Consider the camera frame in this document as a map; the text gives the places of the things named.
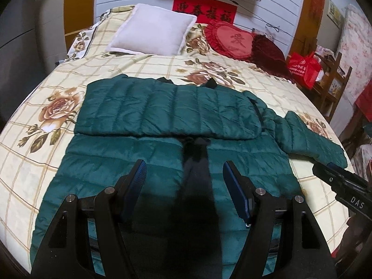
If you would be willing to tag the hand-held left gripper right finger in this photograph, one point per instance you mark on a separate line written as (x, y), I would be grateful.
(234, 186)

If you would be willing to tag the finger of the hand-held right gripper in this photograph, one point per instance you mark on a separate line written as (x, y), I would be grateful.
(341, 170)
(327, 177)

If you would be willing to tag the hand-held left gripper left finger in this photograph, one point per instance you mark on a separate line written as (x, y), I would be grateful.
(136, 180)

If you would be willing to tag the green puffer jacket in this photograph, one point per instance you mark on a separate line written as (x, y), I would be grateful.
(174, 107)

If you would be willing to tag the bed with floral sheet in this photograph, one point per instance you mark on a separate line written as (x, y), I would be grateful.
(43, 157)

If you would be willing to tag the wooden chair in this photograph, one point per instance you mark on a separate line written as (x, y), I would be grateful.
(337, 72)

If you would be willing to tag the red shopping bag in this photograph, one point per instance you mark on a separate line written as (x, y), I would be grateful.
(303, 69)

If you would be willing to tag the floral pink curtain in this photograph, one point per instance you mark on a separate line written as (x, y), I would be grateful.
(357, 43)

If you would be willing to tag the dark red velvet cushion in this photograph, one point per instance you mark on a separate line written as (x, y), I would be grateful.
(268, 53)

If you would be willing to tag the red heart-shaped pillow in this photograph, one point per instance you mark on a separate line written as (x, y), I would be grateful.
(232, 39)

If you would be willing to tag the white square pillow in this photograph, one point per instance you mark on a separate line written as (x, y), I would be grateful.
(151, 30)

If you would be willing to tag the grey wardrobe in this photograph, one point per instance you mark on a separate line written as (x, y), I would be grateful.
(20, 35)

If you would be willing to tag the small framed wall picture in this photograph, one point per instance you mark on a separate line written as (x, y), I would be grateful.
(335, 12)

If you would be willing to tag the red wall banner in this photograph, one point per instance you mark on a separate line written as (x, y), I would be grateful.
(186, 7)

